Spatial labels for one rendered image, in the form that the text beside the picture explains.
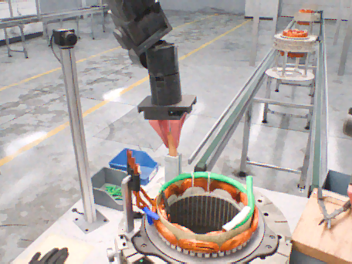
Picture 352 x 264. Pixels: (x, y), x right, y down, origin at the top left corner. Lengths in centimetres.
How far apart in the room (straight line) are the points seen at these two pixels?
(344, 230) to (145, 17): 55
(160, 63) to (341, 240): 47
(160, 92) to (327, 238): 42
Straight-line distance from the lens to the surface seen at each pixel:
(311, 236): 70
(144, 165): 139
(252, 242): 60
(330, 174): 93
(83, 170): 102
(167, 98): 59
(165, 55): 57
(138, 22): 55
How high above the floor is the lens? 151
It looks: 26 degrees down
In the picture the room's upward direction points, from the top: straight up
